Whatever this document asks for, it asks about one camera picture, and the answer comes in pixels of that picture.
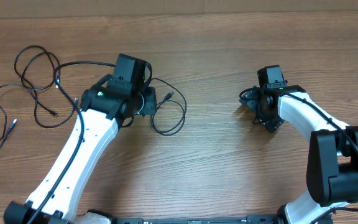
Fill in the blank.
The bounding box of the thin black usb cable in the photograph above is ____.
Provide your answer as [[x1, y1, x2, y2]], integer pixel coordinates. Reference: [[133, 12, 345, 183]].
[[149, 77, 188, 136]]

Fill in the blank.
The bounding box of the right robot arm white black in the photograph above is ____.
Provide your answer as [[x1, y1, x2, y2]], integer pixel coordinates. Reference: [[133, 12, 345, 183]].
[[239, 86, 358, 223]]

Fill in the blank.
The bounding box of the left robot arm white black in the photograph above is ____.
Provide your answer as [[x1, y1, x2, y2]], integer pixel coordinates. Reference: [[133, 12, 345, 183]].
[[3, 75, 156, 223]]

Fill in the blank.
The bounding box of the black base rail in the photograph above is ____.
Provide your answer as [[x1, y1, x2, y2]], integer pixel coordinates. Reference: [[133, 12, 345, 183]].
[[113, 215, 284, 224]]

